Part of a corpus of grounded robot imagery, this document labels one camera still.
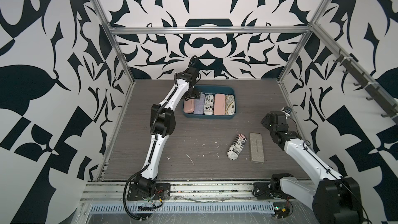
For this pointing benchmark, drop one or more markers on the pink glasses case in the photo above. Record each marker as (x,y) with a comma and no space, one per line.
(219,104)
(189,106)

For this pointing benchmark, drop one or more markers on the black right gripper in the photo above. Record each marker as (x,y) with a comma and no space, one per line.
(266,120)

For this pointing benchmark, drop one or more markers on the aluminium frame corner post right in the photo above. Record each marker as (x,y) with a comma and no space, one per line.
(304,39)

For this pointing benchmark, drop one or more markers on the map print glasses case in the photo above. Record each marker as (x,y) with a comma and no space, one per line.
(230,105)

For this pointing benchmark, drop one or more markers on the teal plastic storage box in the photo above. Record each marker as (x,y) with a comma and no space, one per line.
(213,89)

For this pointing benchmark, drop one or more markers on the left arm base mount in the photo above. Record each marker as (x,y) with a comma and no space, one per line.
(155,191)

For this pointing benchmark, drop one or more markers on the grey felt flat glasses case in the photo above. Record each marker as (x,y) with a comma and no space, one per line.
(256,148)

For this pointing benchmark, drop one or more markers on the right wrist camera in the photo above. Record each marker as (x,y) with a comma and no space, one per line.
(287,111)

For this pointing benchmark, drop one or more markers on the text print glasses case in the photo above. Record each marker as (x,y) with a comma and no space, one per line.
(209,104)

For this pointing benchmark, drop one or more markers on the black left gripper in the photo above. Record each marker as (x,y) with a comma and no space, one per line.
(195,94)

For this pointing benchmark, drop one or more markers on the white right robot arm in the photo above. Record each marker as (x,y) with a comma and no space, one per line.
(333,198)

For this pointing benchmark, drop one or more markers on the aluminium frame back crossbar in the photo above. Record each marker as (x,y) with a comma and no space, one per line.
(208,30)

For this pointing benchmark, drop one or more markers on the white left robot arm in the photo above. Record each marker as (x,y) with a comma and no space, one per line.
(162,125)

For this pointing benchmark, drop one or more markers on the aluminium frame corner post left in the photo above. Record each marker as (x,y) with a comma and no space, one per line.
(108,31)

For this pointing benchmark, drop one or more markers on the white slotted cable duct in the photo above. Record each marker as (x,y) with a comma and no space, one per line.
(211,207)

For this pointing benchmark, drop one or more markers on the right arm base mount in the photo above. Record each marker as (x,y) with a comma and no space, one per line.
(267,190)

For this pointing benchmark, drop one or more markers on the aluminium frame corner post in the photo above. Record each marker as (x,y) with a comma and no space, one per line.
(108,31)
(304,39)

